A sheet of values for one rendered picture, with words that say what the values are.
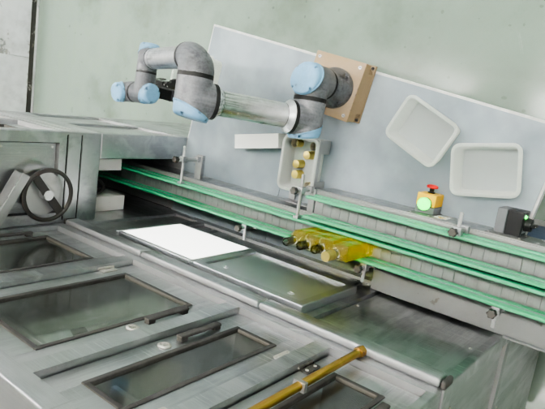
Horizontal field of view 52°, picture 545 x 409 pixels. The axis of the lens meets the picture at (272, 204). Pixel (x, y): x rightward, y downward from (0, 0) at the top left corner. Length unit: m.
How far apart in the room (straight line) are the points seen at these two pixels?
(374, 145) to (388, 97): 0.18
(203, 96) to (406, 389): 1.02
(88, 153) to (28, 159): 0.25
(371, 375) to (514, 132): 0.94
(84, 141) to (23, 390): 1.37
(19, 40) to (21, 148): 3.11
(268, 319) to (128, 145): 1.20
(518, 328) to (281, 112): 1.01
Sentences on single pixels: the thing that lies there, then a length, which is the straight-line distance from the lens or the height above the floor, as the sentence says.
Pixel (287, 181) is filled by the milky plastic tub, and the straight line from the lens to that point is 2.31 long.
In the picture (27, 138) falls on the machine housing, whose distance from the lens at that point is 2.27.
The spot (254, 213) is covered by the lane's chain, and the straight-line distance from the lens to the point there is 2.31.
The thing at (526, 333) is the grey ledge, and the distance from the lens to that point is 1.89.
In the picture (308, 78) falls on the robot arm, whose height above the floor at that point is 1.07.
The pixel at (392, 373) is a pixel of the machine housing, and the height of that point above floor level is 1.42.
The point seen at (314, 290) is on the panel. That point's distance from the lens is 1.84.
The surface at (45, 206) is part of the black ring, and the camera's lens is 2.36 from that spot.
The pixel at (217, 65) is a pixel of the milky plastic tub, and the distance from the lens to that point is 2.35.
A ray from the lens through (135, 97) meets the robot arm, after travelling 2.15.
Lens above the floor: 2.66
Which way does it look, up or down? 52 degrees down
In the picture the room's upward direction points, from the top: 96 degrees counter-clockwise
